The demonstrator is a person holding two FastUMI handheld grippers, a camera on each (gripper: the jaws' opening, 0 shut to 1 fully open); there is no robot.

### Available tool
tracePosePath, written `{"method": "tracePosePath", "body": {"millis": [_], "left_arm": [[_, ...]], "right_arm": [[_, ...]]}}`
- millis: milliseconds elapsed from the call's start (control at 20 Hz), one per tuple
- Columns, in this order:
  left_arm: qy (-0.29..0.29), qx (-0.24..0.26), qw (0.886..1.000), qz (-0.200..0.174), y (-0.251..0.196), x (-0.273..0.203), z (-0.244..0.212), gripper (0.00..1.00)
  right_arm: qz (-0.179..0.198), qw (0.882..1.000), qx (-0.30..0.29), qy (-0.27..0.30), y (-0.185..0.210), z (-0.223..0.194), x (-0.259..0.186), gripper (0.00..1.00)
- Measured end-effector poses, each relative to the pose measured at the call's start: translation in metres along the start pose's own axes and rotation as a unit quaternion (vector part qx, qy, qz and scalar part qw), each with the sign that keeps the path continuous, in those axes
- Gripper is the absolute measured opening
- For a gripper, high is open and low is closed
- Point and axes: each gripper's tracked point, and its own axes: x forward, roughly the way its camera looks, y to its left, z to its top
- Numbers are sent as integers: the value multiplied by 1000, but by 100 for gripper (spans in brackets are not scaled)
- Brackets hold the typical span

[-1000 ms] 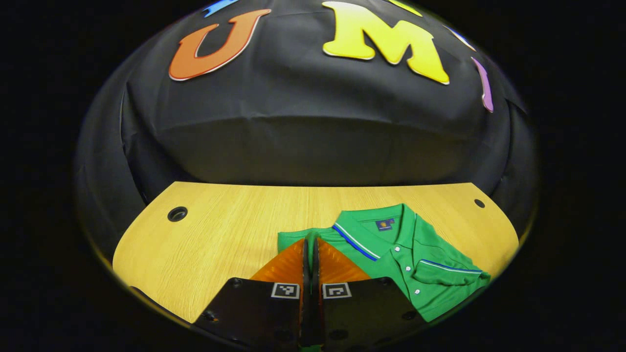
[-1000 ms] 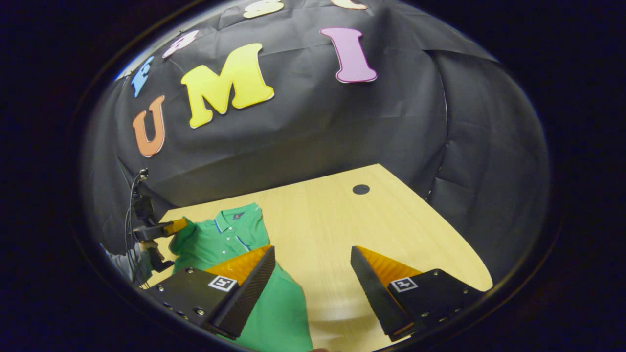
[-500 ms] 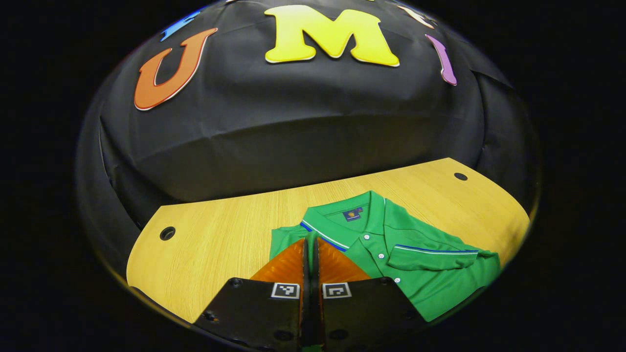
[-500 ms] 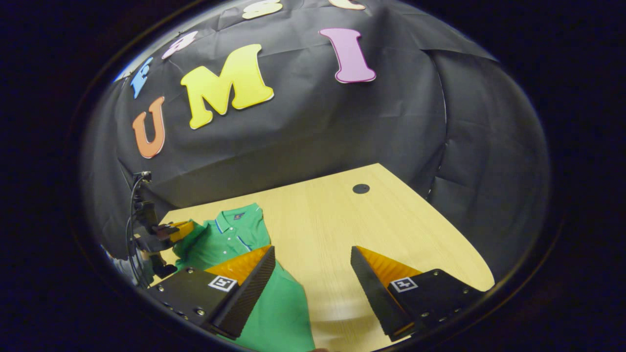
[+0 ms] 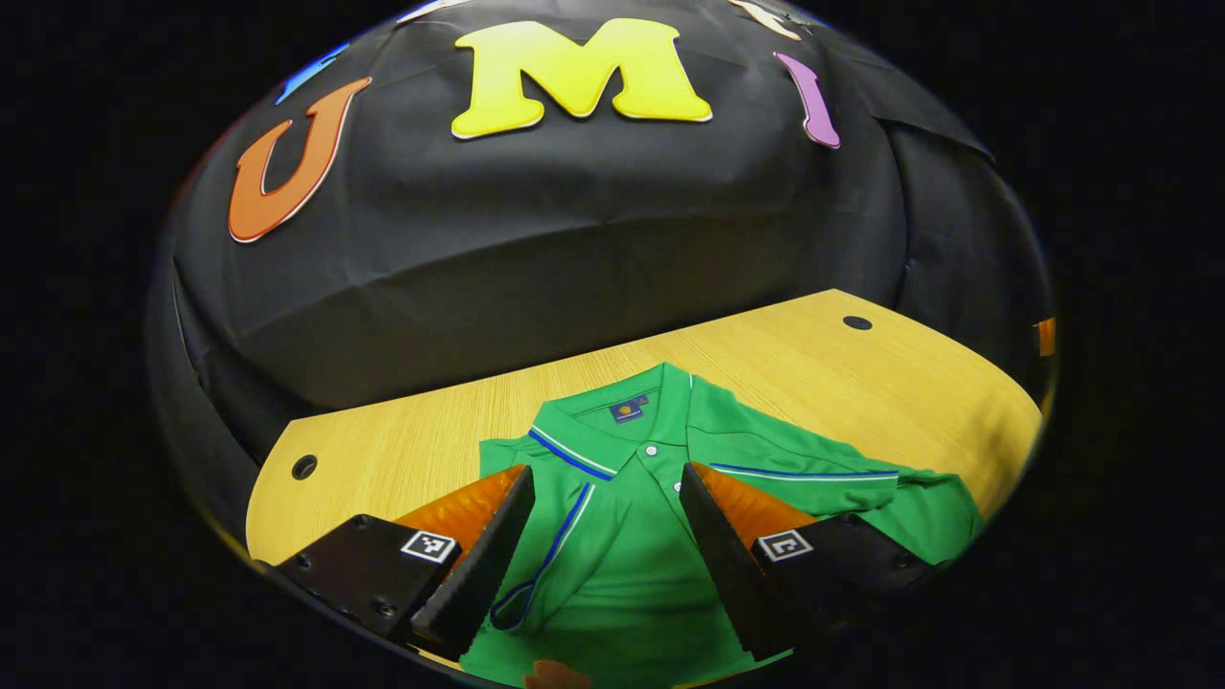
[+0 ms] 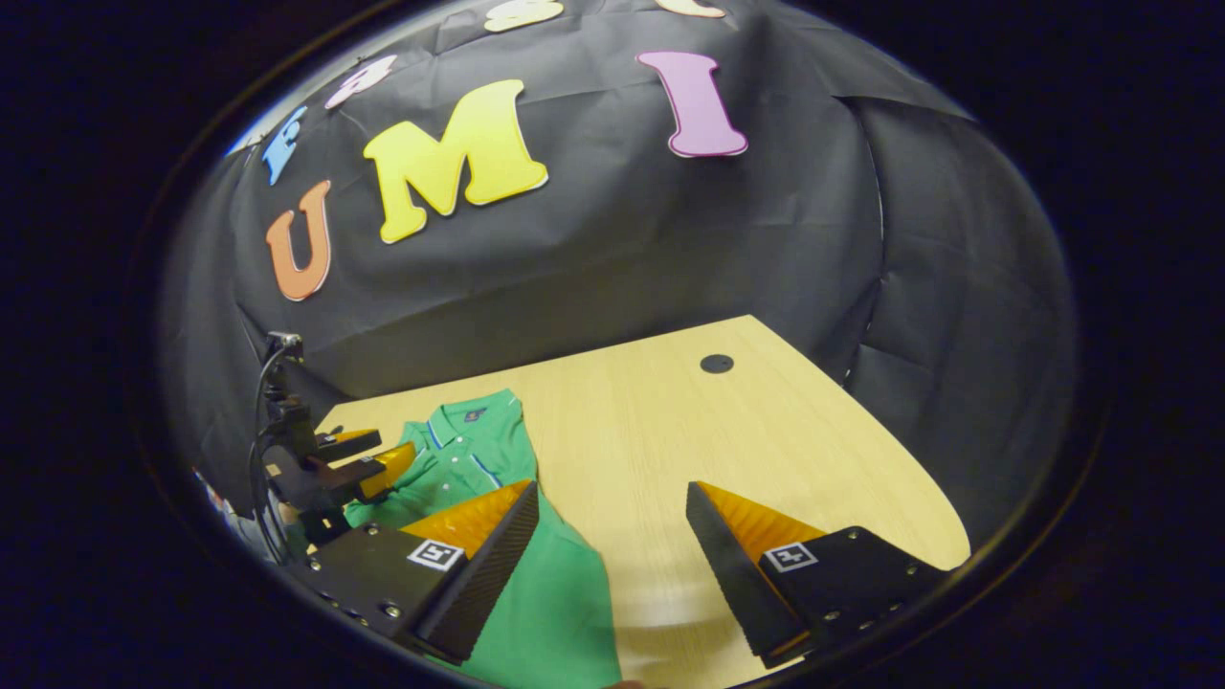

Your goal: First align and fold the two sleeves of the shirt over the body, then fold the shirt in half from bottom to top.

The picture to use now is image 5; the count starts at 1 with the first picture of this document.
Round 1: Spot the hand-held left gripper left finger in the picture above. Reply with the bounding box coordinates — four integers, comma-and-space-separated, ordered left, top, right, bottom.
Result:
274, 464, 537, 663

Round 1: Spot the green T-shirt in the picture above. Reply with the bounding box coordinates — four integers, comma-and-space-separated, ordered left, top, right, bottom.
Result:
459, 362, 987, 689

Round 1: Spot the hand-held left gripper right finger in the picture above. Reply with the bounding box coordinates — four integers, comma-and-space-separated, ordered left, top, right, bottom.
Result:
679, 461, 939, 664

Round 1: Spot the black backdrop cloth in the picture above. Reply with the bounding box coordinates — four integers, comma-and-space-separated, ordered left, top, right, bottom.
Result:
148, 0, 1054, 537

